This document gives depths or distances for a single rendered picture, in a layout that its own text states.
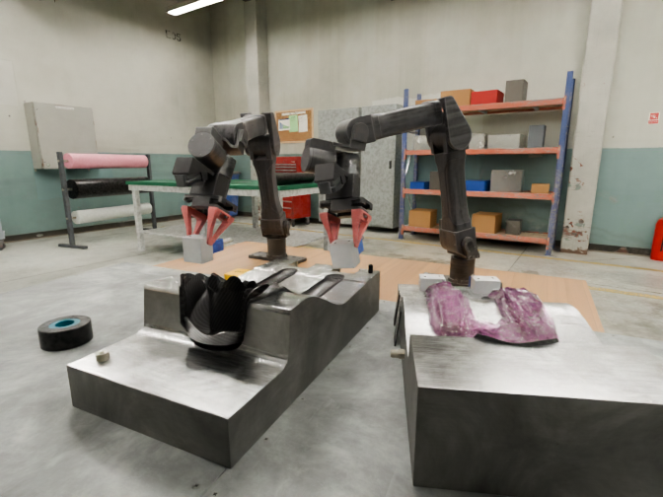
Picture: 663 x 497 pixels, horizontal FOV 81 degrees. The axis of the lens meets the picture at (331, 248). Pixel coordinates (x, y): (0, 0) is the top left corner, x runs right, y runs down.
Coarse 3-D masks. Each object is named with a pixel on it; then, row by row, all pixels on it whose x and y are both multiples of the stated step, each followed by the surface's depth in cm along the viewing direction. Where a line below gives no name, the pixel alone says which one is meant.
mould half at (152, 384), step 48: (144, 288) 60; (288, 288) 74; (336, 288) 73; (144, 336) 58; (288, 336) 50; (336, 336) 64; (96, 384) 48; (144, 384) 46; (192, 384) 46; (240, 384) 46; (288, 384) 51; (144, 432) 46; (192, 432) 42; (240, 432) 42
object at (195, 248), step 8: (184, 240) 82; (192, 240) 81; (200, 240) 81; (216, 240) 86; (224, 240) 91; (232, 240) 93; (184, 248) 83; (192, 248) 82; (200, 248) 81; (208, 248) 83; (216, 248) 86; (184, 256) 83; (192, 256) 82; (200, 256) 81; (208, 256) 83
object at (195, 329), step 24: (192, 288) 60; (216, 288) 55; (240, 288) 55; (264, 288) 53; (312, 288) 73; (192, 312) 60; (216, 312) 56; (240, 312) 56; (192, 336) 54; (216, 336) 51; (240, 336) 52
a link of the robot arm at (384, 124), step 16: (448, 96) 87; (384, 112) 85; (400, 112) 86; (416, 112) 88; (432, 112) 88; (448, 112) 88; (336, 128) 87; (384, 128) 85; (400, 128) 87; (416, 128) 89; (432, 128) 96; (448, 128) 89; (464, 128) 90; (464, 144) 91
